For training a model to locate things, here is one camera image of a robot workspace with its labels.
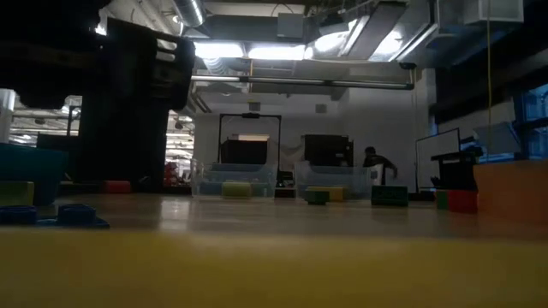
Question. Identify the silver round duct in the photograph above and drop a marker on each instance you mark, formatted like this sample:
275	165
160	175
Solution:
188	13

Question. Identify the ceiling light panel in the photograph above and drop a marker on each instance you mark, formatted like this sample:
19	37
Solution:
276	52
218	50

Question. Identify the clear plastic bin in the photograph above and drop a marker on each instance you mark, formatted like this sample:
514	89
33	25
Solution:
355	175
265	175

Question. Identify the white board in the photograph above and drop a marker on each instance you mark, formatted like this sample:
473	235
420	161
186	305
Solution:
436	147

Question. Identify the red background object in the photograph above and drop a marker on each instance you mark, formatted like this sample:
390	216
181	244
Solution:
171	175

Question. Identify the grey vent box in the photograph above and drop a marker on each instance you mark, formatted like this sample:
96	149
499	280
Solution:
291	25

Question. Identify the blue wooden cylinder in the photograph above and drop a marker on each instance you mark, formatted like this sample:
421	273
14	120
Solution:
210	189

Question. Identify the person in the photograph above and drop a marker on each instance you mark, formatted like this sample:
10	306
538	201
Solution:
377	164

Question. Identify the light green wooden block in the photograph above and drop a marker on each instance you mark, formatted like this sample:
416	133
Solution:
236	189

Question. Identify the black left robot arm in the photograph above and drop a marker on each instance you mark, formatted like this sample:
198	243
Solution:
43	51

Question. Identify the small red lego brick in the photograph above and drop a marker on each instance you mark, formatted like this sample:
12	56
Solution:
462	201

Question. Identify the black gantry frame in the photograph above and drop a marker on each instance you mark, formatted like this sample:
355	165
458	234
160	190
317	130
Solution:
250	115

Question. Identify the light green arch block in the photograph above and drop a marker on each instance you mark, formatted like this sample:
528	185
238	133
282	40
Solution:
15	193

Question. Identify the small blue lego brick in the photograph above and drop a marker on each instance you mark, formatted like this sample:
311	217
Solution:
77	215

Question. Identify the grey horizontal pipe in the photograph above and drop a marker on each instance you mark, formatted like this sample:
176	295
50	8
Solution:
299	81

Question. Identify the orange plastic bin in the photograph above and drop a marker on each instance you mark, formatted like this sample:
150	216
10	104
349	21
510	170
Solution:
514	192

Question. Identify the long green lego brick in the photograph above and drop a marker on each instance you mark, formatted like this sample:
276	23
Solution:
389	196

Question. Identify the large grey air duct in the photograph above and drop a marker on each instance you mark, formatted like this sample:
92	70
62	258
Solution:
449	34

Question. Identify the black equipment box on stand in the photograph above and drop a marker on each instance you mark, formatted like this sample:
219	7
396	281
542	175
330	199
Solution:
327	149

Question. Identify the black desk equipment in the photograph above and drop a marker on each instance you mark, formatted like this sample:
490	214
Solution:
456	171

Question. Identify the teal plastic bin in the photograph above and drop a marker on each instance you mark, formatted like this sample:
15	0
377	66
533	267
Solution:
38	167

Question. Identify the small green lego brick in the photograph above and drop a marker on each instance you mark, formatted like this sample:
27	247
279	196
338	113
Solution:
441	199
317	197

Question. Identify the long yellow wooden block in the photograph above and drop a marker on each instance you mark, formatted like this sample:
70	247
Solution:
334	193

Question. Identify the red wooden block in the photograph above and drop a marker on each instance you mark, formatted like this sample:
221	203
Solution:
116	186

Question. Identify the black monitor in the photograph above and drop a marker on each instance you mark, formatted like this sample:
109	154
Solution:
244	152

